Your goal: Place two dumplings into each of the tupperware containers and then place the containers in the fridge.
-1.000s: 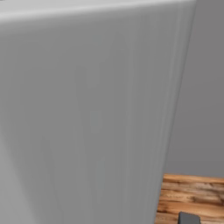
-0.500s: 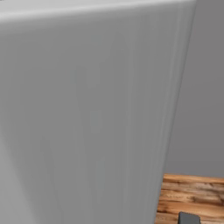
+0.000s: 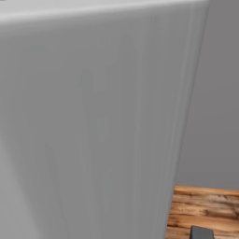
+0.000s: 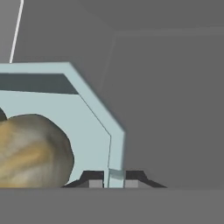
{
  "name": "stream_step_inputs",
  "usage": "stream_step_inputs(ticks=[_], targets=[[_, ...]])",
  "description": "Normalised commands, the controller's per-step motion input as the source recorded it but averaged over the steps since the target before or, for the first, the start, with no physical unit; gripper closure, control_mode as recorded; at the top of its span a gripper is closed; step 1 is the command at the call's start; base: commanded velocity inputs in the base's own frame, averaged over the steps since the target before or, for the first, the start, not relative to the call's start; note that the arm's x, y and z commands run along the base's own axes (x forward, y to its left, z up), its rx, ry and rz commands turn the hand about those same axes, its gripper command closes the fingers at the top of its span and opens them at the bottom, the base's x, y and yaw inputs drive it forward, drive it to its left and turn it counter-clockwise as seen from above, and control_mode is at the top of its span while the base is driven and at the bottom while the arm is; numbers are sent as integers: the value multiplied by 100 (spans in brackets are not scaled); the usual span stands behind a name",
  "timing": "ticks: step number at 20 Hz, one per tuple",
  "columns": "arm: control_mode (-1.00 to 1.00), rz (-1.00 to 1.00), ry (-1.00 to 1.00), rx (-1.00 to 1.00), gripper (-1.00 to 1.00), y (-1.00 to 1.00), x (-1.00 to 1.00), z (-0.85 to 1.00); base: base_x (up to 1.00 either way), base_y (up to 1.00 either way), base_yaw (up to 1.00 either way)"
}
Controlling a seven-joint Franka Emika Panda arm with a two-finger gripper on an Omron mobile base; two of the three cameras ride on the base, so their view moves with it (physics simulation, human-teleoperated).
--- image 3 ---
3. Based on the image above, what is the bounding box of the grey stainless steel fridge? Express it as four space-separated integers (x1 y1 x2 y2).
0 0 211 239

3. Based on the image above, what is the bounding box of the dark grey block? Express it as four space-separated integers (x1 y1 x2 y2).
189 225 216 239

